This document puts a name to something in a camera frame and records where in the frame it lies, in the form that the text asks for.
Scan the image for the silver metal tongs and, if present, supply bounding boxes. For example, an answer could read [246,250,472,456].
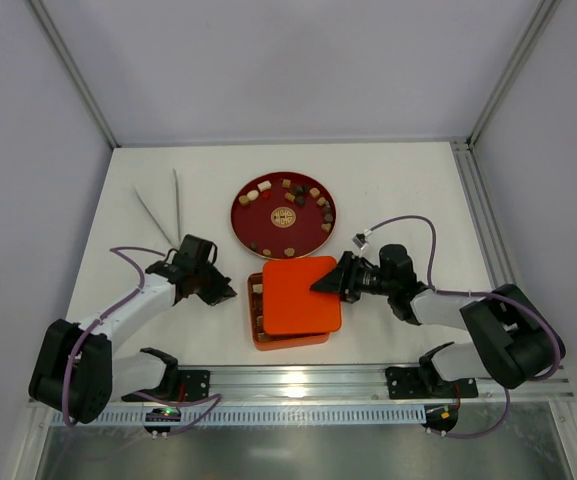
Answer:
[132,168,183,249]

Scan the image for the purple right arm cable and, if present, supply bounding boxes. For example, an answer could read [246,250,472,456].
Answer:
[367,214,567,440]

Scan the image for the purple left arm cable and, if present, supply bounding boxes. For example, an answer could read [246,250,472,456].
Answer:
[60,245,222,436]

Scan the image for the red round plate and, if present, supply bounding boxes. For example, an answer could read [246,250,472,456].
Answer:
[230,171,339,259]

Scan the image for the orange box lid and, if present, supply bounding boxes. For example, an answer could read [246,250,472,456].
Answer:
[262,256,342,336]

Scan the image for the aluminium front rail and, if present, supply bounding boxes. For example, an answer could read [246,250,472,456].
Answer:
[28,363,577,408]

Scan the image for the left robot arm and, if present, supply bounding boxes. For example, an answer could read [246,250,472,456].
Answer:
[28,235,237,428]

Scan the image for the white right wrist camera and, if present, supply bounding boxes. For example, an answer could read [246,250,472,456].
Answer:
[352,229,372,251]

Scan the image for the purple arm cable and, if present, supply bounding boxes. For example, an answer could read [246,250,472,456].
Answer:
[60,245,222,436]
[367,214,567,440]

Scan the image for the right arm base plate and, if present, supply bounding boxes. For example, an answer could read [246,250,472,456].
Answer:
[385,366,479,400]

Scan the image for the white slotted cable duct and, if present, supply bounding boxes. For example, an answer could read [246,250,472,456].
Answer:
[47,405,427,427]

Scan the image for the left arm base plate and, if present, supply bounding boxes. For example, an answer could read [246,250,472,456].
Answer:
[141,369,210,403]

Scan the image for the orange chocolate box tray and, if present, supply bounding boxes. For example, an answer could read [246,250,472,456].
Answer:
[247,272,330,351]

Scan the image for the white rectangular chocolate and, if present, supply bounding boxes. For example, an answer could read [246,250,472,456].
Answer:
[257,181,271,192]

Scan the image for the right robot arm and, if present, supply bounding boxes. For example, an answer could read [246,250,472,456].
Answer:
[310,244,566,397]

